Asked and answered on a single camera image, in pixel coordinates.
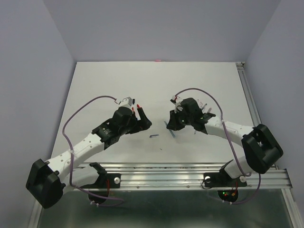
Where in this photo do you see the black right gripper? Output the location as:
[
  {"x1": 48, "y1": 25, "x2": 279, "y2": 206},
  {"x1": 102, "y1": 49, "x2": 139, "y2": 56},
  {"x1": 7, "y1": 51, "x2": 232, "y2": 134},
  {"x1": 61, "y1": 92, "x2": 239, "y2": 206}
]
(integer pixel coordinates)
[{"x1": 165, "y1": 108, "x2": 193, "y2": 131}]

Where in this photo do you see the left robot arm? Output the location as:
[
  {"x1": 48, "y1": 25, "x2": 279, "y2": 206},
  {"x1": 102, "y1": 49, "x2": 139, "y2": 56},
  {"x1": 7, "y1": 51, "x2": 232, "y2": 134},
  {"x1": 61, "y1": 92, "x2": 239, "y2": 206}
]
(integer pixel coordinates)
[{"x1": 26, "y1": 107, "x2": 152, "y2": 209}]

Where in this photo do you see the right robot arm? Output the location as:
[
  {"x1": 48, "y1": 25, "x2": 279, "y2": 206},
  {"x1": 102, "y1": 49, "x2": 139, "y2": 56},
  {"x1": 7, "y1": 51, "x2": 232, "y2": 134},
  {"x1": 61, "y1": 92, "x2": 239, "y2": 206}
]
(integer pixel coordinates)
[{"x1": 167, "y1": 97, "x2": 283, "y2": 185}]

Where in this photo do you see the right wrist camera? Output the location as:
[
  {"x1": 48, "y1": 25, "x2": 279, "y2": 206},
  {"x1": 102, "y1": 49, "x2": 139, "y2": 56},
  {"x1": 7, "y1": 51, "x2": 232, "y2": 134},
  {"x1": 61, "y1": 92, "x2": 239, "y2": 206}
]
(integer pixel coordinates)
[{"x1": 170, "y1": 95, "x2": 183, "y2": 113}]

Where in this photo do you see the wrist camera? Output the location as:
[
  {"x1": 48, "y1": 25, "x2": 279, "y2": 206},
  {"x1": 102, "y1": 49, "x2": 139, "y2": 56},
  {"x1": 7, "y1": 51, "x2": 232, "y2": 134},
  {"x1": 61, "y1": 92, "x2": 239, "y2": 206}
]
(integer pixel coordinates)
[
  {"x1": 170, "y1": 95, "x2": 183, "y2": 113},
  {"x1": 115, "y1": 97, "x2": 133, "y2": 109}
]

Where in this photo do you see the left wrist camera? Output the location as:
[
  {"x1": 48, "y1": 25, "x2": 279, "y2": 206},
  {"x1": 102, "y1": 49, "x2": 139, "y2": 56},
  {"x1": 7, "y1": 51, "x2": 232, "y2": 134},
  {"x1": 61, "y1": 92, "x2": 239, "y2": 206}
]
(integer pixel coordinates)
[{"x1": 115, "y1": 97, "x2": 133, "y2": 109}]

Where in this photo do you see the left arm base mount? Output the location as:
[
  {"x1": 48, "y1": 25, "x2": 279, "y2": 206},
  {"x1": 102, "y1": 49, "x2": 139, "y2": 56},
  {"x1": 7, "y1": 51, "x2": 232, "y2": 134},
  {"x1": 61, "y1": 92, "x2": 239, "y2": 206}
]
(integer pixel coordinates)
[{"x1": 76, "y1": 162, "x2": 124, "y2": 207}]

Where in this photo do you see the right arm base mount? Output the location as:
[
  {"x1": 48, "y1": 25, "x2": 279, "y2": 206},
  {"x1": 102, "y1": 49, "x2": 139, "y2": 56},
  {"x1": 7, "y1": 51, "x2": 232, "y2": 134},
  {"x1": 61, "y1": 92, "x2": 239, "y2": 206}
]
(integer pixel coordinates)
[{"x1": 201, "y1": 160, "x2": 247, "y2": 203}]

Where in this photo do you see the aluminium right rail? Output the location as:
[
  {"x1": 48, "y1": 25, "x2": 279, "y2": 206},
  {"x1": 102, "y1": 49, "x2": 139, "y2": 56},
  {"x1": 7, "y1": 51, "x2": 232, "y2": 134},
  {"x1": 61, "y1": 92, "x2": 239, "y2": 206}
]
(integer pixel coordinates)
[{"x1": 235, "y1": 62, "x2": 271, "y2": 152}]

